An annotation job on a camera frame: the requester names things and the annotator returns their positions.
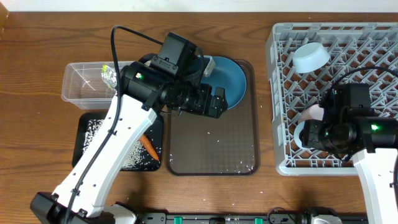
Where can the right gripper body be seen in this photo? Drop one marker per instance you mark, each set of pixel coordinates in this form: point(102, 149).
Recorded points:
point(318, 135)

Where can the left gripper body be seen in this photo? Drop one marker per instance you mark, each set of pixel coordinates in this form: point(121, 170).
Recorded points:
point(201, 105)

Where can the light blue cup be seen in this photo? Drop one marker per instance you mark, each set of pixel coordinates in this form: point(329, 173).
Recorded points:
point(299, 128)

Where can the pink cup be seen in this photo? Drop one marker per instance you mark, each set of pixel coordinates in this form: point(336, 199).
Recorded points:
point(313, 112)

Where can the orange carrot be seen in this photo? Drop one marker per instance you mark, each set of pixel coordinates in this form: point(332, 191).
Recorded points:
point(148, 146)

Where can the light blue rice bowl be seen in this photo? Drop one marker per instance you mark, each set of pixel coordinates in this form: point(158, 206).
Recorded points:
point(310, 57)

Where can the foil snack wrapper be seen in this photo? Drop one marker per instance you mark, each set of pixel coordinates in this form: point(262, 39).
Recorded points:
point(108, 75)

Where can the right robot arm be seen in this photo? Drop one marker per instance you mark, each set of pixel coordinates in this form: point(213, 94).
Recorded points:
point(371, 142)

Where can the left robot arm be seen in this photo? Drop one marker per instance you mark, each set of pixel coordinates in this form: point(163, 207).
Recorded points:
point(145, 87)

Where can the grey dishwasher rack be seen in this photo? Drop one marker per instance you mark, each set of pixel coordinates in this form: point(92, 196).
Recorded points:
point(350, 45)

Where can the blue plate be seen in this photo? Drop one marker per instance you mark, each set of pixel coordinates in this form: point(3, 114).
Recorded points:
point(228, 75)

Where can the brown serving tray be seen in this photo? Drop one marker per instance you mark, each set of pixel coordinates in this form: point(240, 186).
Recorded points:
point(227, 146)

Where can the spilled white rice pile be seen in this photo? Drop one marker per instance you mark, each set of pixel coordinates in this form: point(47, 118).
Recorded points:
point(139, 158)

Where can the black plastic tray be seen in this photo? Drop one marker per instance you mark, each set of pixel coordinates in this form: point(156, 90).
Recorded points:
point(82, 127)

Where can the clear plastic bin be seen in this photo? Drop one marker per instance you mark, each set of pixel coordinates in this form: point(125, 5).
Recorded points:
point(83, 86)

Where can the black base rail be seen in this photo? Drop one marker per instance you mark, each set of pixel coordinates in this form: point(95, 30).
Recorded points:
point(162, 218)

